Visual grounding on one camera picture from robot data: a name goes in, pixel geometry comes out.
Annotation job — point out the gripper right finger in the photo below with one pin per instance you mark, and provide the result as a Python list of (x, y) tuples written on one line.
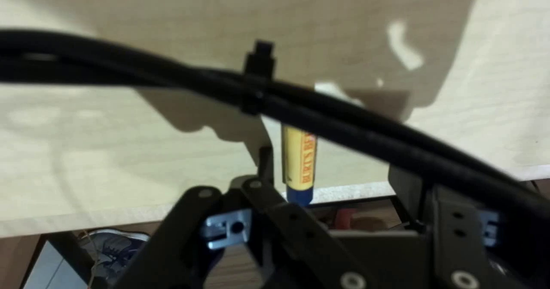
[(455, 237)]

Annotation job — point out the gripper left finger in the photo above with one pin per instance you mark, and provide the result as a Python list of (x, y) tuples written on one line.
[(283, 220)]

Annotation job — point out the yellow lip balm tube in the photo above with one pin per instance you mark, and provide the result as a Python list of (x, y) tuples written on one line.
[(299, 164)]

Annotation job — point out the blue and white shoe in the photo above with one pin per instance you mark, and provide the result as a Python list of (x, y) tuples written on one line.
[(114, 250)]

